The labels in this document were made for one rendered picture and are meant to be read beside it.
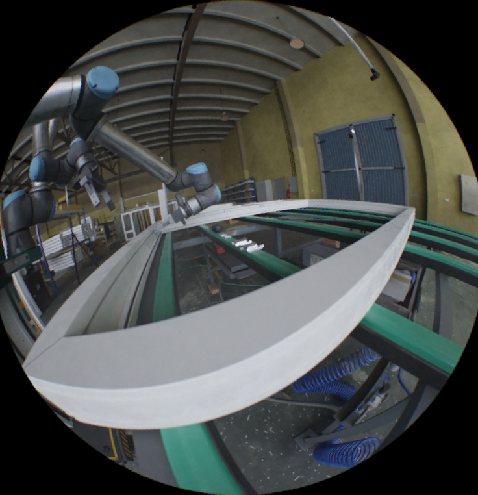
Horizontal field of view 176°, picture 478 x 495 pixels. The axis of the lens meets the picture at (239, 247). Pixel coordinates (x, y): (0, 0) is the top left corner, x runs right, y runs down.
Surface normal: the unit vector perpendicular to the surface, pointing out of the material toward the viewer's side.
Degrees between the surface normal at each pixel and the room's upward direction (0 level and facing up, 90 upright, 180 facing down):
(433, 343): 0
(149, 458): 0
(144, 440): 0
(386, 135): 90
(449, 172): 90
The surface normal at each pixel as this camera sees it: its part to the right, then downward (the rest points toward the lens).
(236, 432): -0.13, -0.94
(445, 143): -0.90, 0.24
